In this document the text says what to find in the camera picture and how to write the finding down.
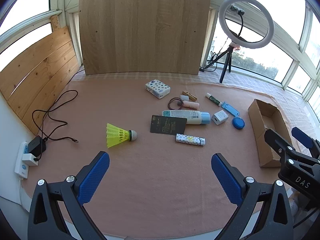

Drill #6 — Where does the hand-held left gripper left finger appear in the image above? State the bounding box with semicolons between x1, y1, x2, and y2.
27;151;110;240

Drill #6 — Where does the black card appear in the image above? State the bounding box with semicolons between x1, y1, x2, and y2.
150;115;188;136

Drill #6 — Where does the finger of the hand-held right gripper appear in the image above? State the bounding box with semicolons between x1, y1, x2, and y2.
264;129;320;170
291;127;320;155

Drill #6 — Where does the purple hair tie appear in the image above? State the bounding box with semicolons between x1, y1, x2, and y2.
167;96;184;110

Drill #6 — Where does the cardboard box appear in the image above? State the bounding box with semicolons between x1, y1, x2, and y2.
247;99;297;168

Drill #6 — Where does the white green tube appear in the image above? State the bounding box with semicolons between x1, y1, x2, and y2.
205;93;223;107

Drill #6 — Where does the patterned lighter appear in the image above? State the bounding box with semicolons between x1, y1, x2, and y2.
175;133;206;146

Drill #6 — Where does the white ring light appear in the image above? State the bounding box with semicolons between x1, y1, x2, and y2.
218;0;275;50

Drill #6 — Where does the white power strip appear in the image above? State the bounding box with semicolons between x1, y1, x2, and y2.
14;141;30;179

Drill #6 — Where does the wooden clothespin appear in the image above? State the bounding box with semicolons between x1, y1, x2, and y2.
182;90;198;101

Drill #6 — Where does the blue round lid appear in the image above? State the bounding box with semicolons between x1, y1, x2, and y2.
232;117;246;130

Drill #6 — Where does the black power adapter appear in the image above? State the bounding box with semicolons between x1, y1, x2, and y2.
27;135;47;162

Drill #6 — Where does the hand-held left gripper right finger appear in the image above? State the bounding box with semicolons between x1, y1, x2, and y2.
211;152;294;240

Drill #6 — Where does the patterned tissue pack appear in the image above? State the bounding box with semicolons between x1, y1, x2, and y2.
145;79;171;100

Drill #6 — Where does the large light wooden board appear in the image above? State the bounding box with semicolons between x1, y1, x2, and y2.
78;0;212;76

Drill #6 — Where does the person's right hand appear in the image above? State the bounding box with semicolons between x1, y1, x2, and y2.
290;192;309;218

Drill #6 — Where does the white pink tube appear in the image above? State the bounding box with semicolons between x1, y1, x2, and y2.
182;100;200;109

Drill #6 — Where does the yellow shuttlecock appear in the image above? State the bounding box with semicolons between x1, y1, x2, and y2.
106;123;138;148

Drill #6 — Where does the blue phone stand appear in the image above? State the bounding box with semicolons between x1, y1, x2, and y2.
220;101;240;117

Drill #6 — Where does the black tripod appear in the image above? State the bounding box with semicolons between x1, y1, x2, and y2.
204;44;240;84

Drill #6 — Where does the perforated wooden strip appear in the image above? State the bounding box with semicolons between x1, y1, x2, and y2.
51;15;62;33

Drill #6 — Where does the white plug adapter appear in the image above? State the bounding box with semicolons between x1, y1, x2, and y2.
22;153;39;167

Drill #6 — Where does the black charging cable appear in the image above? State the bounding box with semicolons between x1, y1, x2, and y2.
32;90;79;144

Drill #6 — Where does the ring light cable with remote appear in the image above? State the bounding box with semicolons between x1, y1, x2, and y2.
199;36;229;73

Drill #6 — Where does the pine plank panel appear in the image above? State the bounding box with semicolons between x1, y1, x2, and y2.
0;26;81;137

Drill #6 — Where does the white lotion bottle blue cap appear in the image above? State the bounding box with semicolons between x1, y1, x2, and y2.
162;110;211;125

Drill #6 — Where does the white charger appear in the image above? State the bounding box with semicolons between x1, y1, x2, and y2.
211;110;229;126

